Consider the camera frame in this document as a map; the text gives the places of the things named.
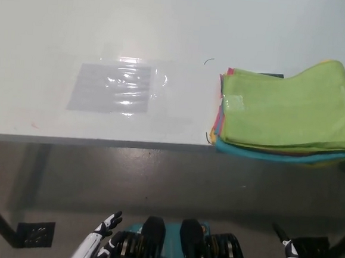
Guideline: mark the clear plastic cover sheet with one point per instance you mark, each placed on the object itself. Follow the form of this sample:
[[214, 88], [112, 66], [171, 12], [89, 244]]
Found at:
[[159, 83]]

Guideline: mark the black teal robot torso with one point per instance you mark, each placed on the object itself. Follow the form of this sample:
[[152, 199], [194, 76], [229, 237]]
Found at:
[[190, 244]]

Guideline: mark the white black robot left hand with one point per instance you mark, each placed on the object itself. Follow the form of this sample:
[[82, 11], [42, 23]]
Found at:
[[105, 228]]

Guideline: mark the clear tape piece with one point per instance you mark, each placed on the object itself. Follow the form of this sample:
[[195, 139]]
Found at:
[[235, 102]]

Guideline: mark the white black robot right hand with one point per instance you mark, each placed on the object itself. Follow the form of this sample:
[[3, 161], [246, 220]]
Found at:
[[291, 252]]

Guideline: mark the black tape strip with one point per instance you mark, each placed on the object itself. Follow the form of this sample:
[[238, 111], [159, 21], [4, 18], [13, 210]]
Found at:
[[272, 75]]

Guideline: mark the green microfibre cloth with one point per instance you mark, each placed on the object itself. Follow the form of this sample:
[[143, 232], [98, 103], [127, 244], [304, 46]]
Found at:
[[287, 114]]

